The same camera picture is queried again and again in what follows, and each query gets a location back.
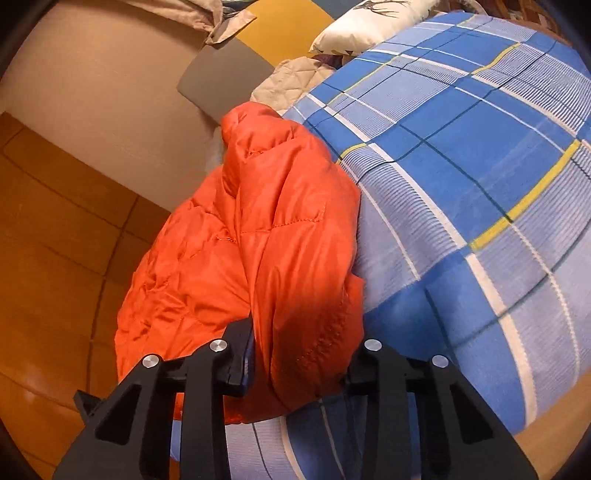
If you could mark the grey yellow blue padded headboard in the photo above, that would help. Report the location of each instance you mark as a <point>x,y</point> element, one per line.
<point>231,78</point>

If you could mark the beige cardboard panel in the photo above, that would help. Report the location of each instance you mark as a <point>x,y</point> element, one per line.
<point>115,92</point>

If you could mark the blue plaid bedsheet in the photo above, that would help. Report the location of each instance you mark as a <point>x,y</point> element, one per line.
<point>461,184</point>

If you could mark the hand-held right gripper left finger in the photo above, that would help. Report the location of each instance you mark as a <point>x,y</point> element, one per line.
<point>240,355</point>

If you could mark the white printed pillow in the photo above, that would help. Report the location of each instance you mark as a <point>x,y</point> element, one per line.
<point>369,25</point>

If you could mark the beige crumpled cloth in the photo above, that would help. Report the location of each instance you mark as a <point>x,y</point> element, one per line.
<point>203,14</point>

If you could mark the orange puffer jacket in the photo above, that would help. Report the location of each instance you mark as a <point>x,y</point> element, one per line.
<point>277,207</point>

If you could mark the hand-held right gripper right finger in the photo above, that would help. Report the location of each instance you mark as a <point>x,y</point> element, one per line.
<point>374,367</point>

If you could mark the beige quilted cloth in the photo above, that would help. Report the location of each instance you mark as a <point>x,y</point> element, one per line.
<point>286,83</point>

